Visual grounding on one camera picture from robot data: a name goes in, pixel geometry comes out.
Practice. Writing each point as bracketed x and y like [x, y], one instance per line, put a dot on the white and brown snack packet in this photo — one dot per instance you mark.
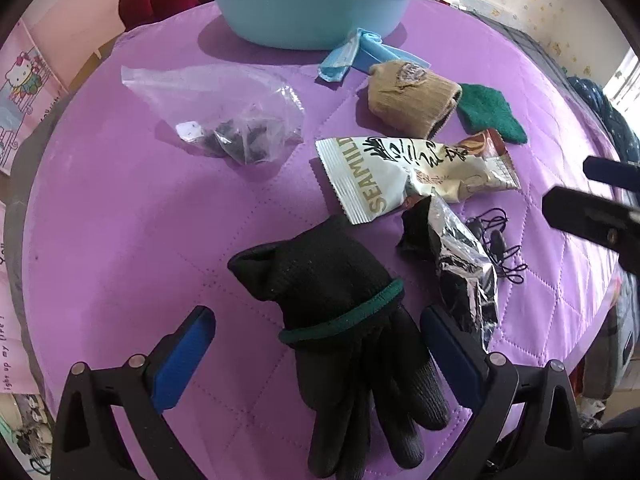
[380, 170]

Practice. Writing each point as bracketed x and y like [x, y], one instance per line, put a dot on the tan knit sock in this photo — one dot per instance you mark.
[410, 100]

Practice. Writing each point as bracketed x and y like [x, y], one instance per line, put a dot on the pink cartoon cat poster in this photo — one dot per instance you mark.
[25, 90]

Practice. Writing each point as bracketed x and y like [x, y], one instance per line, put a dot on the silver foil packet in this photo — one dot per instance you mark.
[460, 260]

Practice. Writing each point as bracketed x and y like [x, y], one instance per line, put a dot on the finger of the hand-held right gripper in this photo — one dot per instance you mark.
[610, 170]
[590, 215]

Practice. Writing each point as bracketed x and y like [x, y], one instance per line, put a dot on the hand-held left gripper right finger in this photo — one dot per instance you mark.
[450, 355]

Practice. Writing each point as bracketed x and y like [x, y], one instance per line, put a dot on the grey plaid blanket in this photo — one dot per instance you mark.
[540, 55]

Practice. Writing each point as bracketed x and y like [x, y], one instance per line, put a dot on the light blue plastic basin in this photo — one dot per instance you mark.
[300, 15]

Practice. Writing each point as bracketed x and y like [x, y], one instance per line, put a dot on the purple quilted table cover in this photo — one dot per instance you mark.
[150, 220]

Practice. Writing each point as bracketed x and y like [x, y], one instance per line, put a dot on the dark blue cloth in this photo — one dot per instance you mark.
[605, 115]

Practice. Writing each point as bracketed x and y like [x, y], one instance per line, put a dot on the clear zip bag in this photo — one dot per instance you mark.
[200, 90]

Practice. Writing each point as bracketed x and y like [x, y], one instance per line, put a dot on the dark green knit cloth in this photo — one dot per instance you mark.
[487, 115]

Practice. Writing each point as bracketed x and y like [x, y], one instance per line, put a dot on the black knit glove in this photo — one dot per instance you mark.
[325, 280]

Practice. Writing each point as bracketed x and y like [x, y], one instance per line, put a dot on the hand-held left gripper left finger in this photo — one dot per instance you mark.
[182, 355]

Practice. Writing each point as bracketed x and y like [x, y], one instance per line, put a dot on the blue face mask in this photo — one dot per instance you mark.
[335, 62]

